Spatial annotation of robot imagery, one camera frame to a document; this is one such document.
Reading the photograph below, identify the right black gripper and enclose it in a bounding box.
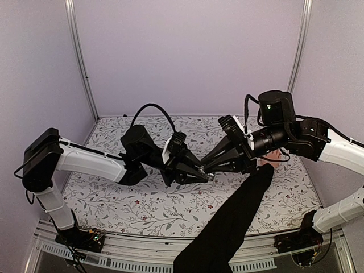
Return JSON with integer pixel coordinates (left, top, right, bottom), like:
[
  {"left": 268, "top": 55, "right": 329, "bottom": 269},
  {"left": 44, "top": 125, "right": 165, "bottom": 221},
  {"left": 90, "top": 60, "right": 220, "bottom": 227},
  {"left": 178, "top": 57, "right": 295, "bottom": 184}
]
[{"left": 201, "top": 125, "right": 289, "bottom": 177}]

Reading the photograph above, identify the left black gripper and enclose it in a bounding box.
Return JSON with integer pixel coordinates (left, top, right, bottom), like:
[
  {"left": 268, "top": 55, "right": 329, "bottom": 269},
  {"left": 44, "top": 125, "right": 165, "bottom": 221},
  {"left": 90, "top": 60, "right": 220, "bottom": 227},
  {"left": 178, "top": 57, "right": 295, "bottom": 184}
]
[{"left": 138, "top": 142, "right": 209, "bottom": 187}]

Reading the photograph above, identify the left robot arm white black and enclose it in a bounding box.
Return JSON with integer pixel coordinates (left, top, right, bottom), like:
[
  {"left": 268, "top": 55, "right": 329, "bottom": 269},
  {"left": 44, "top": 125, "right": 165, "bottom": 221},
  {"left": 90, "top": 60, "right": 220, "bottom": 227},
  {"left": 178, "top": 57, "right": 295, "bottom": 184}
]
[{"left": 14, "top": 125, "right": 214, "bottom": 247}]

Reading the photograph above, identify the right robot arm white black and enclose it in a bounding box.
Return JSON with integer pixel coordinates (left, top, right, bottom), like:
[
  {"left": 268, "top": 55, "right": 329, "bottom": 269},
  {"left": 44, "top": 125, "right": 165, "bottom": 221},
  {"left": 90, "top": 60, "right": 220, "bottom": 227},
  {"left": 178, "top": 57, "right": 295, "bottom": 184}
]
[{"left": 201, "top": 90, "right": 363, "bottom": 174}]

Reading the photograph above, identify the black sleeved forearm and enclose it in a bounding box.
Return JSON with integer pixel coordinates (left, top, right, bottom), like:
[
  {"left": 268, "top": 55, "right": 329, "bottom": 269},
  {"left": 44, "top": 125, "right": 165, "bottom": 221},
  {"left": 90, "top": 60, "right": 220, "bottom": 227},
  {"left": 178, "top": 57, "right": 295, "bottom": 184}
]
[{"left": 173, "top": 163, "right": 275, "bottom": 272}]

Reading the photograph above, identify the person's bare hand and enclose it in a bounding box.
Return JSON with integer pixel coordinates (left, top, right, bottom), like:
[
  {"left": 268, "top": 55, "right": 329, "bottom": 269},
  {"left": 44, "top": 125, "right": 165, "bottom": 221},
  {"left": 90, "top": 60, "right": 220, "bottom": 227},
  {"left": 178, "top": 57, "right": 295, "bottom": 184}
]
[{"left": 257, "top": 150, "right": 282, "bottom": 169}]

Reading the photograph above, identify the floral patterned table mat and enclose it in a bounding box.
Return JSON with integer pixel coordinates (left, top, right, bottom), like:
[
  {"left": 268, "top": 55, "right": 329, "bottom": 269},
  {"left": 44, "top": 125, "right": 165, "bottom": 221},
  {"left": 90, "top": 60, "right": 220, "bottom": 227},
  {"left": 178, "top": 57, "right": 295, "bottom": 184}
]
[{"left": 63, "top": 116, "right": 321, "bottom": 238}]

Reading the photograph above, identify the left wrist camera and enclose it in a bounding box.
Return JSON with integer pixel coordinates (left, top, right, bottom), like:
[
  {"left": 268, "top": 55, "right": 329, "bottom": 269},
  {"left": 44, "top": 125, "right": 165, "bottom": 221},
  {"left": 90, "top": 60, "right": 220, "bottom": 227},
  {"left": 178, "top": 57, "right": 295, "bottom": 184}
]
[{"left": 162, "top": 131, "right": 187, "bottom": 164}]

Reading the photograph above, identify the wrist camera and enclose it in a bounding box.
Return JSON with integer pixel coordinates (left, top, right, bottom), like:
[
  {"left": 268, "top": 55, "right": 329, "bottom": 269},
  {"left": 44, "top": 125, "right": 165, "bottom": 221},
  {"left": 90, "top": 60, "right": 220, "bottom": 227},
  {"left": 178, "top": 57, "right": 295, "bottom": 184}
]
[
  {"left": 162, "top": 131, "right": 187, "bottom": 164},
  {"left": 218, "top": 115, "right": 254, "bottom": 145}
]

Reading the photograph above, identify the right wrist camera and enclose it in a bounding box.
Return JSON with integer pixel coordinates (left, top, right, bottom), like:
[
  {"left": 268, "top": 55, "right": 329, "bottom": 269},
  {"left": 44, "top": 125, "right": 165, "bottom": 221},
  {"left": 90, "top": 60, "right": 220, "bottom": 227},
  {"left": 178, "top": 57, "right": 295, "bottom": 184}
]
[{"left": 218, "top": 115, "right": 254, "bottom": 145}]

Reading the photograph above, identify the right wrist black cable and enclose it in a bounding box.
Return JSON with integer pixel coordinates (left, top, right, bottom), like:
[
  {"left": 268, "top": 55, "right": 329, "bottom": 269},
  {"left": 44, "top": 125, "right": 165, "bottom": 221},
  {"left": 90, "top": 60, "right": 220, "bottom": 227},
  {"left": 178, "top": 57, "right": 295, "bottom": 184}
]
[{"left": 242, "top": 94, "right": 260, "bottom": 133}]

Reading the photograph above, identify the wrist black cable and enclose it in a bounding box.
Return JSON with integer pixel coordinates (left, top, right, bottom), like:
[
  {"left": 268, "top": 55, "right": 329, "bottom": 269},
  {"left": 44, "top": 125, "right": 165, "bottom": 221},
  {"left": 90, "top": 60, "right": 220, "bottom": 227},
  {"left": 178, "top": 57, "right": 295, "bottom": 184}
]
[
  {"left": 242, "top": 94, "right": 260, "bottom": 133},
  {"left": 130, "top": 104, "right": 176, "bottom": 133}
]

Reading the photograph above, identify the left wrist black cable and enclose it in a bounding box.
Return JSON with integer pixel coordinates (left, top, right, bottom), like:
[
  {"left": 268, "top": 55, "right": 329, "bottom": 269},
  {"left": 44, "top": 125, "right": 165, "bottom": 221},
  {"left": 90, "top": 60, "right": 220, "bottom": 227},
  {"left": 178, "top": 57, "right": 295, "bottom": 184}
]
[{"left": 130, "top": 104, "right": 176, "bottom": 133}]

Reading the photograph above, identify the front aluminium rail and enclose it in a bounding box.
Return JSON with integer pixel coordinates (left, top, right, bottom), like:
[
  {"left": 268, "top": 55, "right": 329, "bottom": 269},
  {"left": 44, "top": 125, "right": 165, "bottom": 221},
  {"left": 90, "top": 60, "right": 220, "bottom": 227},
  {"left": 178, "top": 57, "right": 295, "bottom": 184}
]
[{"left": 25, "top": 221, "right": 356, "bottom": 273}]

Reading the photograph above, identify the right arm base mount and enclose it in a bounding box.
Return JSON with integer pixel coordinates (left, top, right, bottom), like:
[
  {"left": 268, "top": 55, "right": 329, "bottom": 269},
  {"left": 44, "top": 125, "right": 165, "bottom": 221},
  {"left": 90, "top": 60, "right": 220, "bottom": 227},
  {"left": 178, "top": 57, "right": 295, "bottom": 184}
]
[{"left": 274, "top": 210, "right": 324, "bottom": 267}]

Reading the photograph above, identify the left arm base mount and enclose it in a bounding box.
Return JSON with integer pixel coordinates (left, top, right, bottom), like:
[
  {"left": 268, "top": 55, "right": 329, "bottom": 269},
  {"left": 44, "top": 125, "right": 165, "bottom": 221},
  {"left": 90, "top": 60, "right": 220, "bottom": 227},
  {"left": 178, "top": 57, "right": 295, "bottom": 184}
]
[{"left": 56, "top": 210, "right": 105, "bottom": 253}]

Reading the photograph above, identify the right aluminium frame post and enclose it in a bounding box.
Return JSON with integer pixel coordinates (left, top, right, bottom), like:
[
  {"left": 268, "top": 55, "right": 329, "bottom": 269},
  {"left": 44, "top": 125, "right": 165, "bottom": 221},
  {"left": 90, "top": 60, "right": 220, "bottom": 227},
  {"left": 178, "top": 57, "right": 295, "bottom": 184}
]
[{"left": 287, "top": 0, "right": 313, "bottom": 94}]

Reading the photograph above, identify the aluminium frame post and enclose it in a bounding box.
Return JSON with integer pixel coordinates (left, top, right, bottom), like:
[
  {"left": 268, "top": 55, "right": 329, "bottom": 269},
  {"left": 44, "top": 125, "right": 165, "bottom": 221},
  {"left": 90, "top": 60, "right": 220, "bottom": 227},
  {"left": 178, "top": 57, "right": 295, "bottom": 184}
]
[
  {"left": 287, "top": 0, "right": 313, "bottom": 94},
  {"left": 64, "top": 0, "right": 100, "bottom": 122}
]

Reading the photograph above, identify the left aluminium frame post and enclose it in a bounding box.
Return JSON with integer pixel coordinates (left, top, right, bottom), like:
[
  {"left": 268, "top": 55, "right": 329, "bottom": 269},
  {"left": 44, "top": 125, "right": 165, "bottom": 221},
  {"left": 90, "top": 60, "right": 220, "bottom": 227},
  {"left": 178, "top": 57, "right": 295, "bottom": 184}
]
[{"left": 64, "top": 0, "right": 100, "bottom": 122}]

